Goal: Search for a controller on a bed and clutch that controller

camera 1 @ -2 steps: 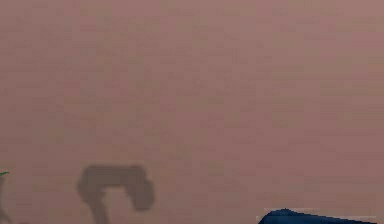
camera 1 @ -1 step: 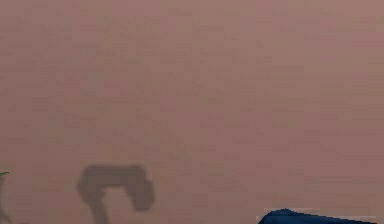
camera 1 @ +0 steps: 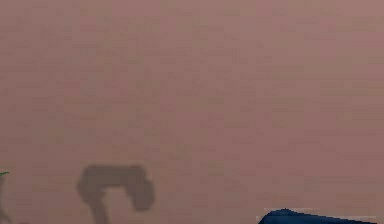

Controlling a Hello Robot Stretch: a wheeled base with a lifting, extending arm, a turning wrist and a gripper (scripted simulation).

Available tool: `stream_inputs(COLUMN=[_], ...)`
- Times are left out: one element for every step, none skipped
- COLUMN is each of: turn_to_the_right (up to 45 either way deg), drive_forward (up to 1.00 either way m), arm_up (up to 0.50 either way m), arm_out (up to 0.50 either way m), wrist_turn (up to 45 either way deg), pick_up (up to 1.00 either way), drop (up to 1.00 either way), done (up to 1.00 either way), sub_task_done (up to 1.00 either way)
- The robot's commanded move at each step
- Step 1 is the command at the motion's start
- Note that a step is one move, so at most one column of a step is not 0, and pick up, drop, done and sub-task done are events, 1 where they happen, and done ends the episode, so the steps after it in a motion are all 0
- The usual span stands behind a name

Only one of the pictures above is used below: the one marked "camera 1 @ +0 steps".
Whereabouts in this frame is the dark blue pillow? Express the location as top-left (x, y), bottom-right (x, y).
top-left (257, 208), bottom-right (378, 224)

